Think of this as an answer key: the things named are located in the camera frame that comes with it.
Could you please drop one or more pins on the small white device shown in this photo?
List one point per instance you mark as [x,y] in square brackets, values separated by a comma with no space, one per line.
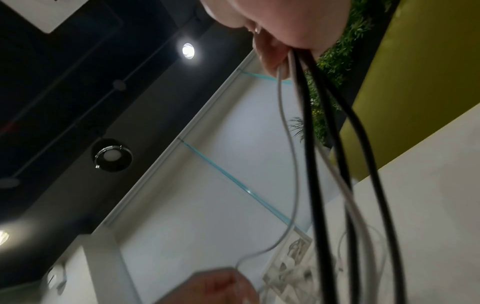
[56,279]

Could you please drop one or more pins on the white drawer box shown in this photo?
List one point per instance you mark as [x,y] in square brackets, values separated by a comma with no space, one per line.
[296,246]

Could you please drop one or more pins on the grey round ceiling sensor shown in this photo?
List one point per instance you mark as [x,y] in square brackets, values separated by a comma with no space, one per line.
[7,183]
[120,85]

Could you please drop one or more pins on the person's left hand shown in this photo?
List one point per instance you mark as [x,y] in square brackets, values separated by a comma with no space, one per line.
[213,288]

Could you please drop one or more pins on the round ceiling light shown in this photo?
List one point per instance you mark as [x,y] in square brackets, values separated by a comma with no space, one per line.
[112,156]
[186,50]
[3,236]

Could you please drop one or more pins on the beige table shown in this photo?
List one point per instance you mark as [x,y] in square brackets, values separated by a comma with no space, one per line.
[431,222]

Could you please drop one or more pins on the person's right hand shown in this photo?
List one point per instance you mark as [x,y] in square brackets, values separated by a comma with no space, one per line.
[292,20]

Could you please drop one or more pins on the green bench sofa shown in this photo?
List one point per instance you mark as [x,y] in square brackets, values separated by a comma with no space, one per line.
[412,74]

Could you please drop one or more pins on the green leafy plant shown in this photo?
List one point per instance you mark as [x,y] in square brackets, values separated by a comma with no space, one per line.
[348,38]

